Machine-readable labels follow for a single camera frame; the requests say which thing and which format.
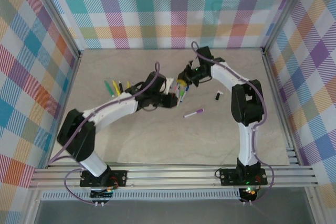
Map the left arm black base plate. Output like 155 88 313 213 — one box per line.
79 169 128 189

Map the grey metal shelf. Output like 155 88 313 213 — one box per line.
25 189 323 224

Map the controller board with wires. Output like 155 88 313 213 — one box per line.
90 186 116 207
239 186 260 205

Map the white pen purple ink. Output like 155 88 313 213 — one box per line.
183 108 205 119

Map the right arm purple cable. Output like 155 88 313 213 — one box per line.
191 41 275 205

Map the right controller board with wires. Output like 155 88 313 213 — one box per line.
239 186 260 205

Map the left aluminium side rail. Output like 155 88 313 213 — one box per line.
46 50 85 169

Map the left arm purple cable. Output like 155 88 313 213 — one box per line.
48 61 161 206

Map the left aluminium corner post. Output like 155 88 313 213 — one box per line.
26 0 81 61

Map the yellow thick marker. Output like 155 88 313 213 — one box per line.
112 80 122 97

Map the grey slotted cable duct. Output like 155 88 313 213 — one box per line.
40 188 241 201

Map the white pen green ink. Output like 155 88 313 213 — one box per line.
176 90 185 108

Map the green thick marker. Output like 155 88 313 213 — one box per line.
104 80 116 98

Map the aluminium side rail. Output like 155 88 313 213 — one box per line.
262 49 301 166
46 50 85 169

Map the left controller board with wires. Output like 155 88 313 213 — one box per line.
90 186 116 207

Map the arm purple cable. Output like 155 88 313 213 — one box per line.
191 41 275 205
48 61 161 206

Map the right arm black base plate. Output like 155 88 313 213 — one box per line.
219 167 268 186

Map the right aluminium side rail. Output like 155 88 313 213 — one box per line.
262 49 301 166

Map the aluminium corner post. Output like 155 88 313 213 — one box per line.
26 0 81 61
261 0 313 53

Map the aluminium front rail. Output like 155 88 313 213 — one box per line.
28 165 320 190

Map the right aluminium corner post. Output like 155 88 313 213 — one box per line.
261 0 313 53

